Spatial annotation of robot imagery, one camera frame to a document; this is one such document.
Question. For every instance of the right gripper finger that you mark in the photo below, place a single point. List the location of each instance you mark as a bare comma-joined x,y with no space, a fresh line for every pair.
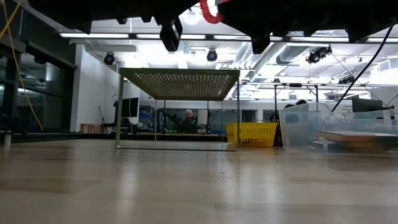
239,15

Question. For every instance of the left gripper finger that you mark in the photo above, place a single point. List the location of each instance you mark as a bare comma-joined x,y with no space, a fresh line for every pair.
177,7

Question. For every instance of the clear plastic container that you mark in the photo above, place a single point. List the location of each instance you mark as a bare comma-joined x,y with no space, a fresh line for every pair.
298,133

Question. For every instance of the yellow plastic basket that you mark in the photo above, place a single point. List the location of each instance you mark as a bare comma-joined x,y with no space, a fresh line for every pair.
255,133

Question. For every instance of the background black robot arm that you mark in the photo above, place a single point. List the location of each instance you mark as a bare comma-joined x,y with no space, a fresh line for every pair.
169,118
208,124

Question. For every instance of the overhead light bar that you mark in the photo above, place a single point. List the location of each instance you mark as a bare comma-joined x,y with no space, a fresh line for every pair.
93,35

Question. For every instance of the black ceiling track spotlight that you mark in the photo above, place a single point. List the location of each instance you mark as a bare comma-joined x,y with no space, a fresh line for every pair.
346,80
318,55

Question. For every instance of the green perforated metal shelf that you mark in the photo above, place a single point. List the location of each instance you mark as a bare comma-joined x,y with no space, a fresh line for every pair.
183,84

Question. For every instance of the person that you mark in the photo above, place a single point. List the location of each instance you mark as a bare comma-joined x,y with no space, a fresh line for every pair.
301,102
189,119

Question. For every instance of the white background panel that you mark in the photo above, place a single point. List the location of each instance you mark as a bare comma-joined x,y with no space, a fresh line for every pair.
202,116

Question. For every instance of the black desktop monitor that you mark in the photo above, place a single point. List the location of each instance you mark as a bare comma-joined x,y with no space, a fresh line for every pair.
367,105

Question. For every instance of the wooden slat crate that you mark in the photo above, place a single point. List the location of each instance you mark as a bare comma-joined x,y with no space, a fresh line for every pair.
90,128

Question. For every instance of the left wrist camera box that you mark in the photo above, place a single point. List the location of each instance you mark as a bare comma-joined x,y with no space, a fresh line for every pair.
171,34

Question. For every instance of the black wall monitor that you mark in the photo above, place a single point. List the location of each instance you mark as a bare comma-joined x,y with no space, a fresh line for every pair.
130,107

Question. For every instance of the black table frame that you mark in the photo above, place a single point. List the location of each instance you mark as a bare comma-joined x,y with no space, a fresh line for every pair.
46,136

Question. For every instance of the short grey metal post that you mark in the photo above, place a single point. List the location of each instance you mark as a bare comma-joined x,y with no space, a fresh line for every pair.
7,140

